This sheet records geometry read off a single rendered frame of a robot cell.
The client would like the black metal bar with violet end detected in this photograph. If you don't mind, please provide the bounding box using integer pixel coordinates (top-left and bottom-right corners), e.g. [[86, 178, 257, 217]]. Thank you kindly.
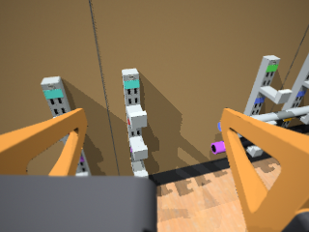
[[211, 124, 309, 154]]

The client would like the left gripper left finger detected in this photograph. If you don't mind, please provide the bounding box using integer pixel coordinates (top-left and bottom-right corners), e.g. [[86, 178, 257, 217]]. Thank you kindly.
[[0, 108, 88, 175]]

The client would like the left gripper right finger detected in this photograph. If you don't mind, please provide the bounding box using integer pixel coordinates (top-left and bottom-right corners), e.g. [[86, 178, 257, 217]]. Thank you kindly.
[[220, 108, 309, 232]]

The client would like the grey metal bar with blue end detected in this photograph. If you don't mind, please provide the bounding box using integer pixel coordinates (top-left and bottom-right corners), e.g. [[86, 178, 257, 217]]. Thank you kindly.
[[250, 105, 309, 122]]

